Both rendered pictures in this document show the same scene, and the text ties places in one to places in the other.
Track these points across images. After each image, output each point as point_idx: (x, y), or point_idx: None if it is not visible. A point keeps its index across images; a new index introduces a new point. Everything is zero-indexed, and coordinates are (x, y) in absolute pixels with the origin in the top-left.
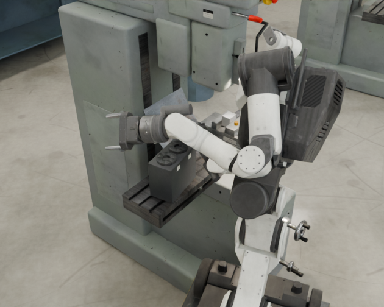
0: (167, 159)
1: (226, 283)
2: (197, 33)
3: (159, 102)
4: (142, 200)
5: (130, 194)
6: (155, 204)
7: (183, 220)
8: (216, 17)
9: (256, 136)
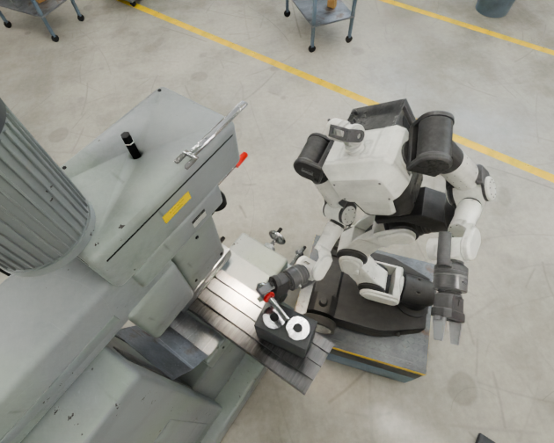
0: (295, 328)
1: (335, 300)
2: (185, 250)
3: (149, 359)
4: (313, 366)
5: (302, 382)
6: (317, 351)
7: (236, 352)
8: (209, 207)
9: (479, 176)
